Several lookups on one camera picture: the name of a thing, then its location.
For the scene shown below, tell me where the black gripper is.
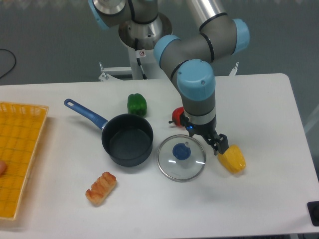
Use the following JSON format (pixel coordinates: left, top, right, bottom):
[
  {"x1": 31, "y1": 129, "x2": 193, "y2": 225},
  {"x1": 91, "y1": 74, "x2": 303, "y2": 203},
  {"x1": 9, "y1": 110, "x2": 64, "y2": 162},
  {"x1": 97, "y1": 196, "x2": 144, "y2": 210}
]
[{"x1": 179, "y1": 112, "x2": 229, "y2": 156}]

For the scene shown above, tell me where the yellow bell pepper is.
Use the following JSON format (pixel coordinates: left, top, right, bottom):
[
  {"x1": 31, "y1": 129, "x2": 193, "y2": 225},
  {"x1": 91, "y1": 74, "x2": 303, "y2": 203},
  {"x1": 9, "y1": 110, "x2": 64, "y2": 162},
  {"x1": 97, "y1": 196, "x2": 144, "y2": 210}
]
[{"x1": 217, "y1": 144, "x2": 246, "y2": 174}]

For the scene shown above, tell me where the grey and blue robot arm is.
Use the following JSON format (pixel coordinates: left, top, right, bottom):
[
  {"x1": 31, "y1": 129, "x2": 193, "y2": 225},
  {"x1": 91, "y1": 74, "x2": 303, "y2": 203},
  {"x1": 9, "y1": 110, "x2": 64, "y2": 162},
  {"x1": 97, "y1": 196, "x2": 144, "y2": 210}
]
[{"x1": 88, "y1": 0, "x2": 250, "y2": 154}]

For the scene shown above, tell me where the red bell pepper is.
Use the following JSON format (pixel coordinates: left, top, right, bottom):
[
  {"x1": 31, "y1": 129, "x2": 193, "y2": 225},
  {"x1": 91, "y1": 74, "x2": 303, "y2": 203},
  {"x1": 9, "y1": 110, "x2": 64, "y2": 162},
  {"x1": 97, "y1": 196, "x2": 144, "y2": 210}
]
[{"x1": 168, "y1": 107, "x2": 184, "y2": 126}]

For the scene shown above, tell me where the green bell pepper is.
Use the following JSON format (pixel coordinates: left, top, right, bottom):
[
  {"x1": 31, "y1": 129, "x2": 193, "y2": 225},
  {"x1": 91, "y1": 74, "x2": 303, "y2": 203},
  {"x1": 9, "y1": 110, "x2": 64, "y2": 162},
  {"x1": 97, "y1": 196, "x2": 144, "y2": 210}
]
[{"x1": 127, "y1": 93, "x2": 147, "y2": 117}]

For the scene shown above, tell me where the glass lid with blue knob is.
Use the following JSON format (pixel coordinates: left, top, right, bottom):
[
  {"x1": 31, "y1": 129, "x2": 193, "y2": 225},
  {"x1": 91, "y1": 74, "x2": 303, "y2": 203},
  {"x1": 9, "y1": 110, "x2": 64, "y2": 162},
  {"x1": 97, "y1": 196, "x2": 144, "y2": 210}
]
[{"x1": 157, "y1": 134, "x2": 206, "y2": 182}]

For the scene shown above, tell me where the black device at table edge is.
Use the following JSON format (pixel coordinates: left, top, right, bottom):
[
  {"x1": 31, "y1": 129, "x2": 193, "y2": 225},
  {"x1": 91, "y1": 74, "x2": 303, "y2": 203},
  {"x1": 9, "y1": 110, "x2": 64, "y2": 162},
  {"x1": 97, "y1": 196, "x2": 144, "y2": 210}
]
[{"x1": 307, "y1": 201, "x2": 319, "y2": 227}]

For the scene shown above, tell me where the glazed pastry bread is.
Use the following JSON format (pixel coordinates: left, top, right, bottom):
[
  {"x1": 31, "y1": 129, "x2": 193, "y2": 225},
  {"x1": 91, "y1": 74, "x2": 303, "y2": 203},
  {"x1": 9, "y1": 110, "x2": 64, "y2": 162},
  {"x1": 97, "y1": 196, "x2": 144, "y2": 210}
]
[{"x1": 85, "y1": 172, "x2": 117, "y2": 206}]

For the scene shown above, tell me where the yellow wicker basket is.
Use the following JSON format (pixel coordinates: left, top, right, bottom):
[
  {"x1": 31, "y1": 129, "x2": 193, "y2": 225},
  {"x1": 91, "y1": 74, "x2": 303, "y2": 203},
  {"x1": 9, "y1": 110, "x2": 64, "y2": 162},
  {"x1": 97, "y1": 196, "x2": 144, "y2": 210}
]
[{"x1": 0, "y1": 102, "x2": 49, "y2": 221}]

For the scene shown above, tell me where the dark saucepan with blue handle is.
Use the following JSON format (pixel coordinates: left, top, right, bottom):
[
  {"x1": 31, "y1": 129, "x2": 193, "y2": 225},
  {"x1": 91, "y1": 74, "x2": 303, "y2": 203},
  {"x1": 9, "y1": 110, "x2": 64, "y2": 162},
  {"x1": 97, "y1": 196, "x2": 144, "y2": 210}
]
[{"x1": 64, "y1": 99, "x2": 154, "y2": 167}]

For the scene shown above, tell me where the black cable on floor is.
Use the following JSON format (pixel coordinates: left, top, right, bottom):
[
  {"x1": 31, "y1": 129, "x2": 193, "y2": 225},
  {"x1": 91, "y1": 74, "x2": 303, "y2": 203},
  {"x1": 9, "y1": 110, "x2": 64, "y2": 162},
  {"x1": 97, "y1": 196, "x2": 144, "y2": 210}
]
[{"x1": 0, "y1": 48, "x2": 17, "y2": 80}]

